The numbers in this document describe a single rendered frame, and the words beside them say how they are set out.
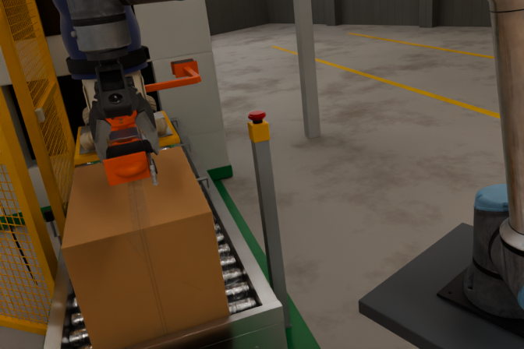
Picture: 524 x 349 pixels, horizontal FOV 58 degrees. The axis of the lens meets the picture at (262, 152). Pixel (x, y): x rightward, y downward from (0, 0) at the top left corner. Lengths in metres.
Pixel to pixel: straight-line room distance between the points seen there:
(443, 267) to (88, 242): 0.95
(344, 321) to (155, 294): 1.15
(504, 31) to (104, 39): 0.64
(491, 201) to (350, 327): 1.31
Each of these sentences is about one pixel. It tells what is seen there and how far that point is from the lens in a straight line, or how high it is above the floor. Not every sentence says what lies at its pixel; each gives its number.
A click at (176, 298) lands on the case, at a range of 1.44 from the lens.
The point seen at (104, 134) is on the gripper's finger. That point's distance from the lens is 0.90.
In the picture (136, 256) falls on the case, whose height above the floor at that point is 0.87.
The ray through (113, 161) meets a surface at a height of 1.27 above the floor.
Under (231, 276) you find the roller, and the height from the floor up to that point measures 0.54.
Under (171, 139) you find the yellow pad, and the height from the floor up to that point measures 1.13.
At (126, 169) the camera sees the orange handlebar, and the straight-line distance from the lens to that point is 0.85.
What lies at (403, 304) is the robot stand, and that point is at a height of 0.75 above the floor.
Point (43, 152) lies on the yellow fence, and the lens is 2.49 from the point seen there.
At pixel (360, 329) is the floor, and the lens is 2.30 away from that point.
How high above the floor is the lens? 1.56
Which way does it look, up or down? 21 degrees down
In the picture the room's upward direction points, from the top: 7 degrees counter-clockwise
